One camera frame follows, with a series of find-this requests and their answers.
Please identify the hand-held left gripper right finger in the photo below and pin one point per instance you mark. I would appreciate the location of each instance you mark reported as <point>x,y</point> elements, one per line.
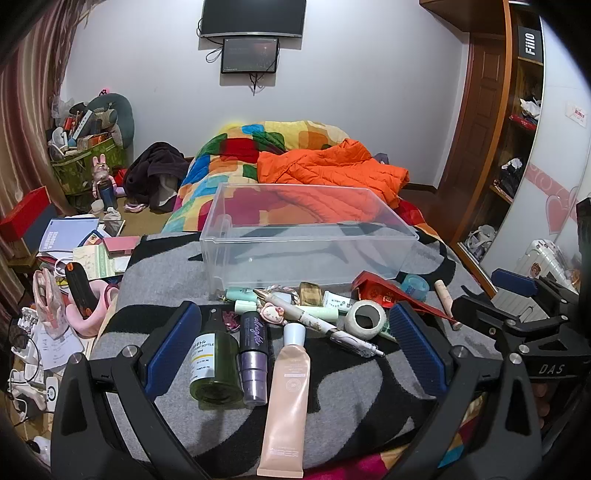
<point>418,351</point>

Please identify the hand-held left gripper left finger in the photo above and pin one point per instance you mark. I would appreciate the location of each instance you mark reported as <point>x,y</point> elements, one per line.
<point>171,342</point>

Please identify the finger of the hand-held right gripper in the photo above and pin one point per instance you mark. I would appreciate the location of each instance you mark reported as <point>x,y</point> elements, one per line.
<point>513,280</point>
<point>485,318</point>

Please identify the beige stick tube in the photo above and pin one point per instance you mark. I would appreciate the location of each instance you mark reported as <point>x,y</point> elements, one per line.
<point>449,304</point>

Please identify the green bottle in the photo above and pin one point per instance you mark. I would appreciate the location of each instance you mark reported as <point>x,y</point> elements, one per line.
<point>216,369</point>

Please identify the white tape roll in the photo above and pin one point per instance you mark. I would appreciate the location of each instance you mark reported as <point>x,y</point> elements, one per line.
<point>365,318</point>

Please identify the red paper packet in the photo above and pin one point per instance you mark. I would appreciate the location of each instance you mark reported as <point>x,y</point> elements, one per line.
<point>383,290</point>

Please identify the black purple cosmetic tube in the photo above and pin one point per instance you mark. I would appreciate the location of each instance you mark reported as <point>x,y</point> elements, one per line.
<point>254,364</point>

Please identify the pink cream tube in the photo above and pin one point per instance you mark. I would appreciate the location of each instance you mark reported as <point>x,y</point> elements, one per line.
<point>285,406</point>

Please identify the clear plastic storage box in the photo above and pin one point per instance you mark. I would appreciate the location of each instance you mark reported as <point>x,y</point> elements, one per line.
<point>304,258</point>

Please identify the person's right hand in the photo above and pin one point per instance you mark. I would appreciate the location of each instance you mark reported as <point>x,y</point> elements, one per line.
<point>539,400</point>

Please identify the white suitcase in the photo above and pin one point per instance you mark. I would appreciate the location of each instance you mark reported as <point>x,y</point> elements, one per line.
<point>545,265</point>

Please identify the pink hair accessory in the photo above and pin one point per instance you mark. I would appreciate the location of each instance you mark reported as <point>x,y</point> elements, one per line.
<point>230,321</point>

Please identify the grey black blanket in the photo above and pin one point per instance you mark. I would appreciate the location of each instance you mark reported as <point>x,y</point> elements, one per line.
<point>364,392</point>

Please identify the mint green tube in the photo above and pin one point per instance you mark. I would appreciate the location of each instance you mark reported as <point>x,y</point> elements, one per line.
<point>247,307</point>
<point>241,293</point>

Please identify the white labelled tube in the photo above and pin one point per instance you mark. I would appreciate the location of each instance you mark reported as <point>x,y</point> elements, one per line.
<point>338,302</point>

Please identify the white cartoon pen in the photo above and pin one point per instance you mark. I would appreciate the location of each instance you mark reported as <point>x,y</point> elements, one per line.
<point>318,323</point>

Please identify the pale green tube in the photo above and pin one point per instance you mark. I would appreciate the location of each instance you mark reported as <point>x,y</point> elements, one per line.
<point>318,314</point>

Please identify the pink flat box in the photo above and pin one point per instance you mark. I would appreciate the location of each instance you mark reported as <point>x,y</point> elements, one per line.
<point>121,246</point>

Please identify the pink transparent bag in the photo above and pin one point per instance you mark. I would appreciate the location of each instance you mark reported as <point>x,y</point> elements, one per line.
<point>48,297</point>

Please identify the blue booklet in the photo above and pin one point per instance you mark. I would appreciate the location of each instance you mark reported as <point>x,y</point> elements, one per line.
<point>64,235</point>

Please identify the wooden shelf unit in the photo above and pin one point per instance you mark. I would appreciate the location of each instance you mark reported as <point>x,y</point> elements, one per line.
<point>524,120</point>

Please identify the dark blue thermos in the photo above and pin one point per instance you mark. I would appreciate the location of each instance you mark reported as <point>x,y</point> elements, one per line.
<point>108,194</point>

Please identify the dark clothes pile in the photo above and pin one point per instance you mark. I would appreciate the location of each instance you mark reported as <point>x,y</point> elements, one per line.
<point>152,170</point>

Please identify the colourful patchwork blanket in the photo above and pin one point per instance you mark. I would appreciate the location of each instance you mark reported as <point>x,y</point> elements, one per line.
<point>217,170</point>

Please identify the pink rabbit toy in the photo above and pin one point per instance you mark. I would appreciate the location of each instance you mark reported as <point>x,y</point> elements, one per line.
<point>101,170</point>

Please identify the orange down jacket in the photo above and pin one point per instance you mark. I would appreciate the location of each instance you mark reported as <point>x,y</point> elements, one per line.
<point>332,175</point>

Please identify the red box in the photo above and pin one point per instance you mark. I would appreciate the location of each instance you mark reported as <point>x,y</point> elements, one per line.
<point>23,214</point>

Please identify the green patterned bag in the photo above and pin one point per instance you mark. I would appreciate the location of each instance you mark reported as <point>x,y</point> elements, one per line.
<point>83,164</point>

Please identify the grey neck pillow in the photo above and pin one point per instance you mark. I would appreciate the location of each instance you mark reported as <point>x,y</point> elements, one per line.
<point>121,115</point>

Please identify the striped curtain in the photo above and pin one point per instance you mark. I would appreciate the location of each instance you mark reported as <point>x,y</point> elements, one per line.
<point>27,129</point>

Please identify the small wall monitor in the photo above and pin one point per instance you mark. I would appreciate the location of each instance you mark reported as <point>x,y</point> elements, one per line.
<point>250,55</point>

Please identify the black wall television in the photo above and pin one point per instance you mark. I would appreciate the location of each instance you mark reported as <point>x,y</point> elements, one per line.
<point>253,17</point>

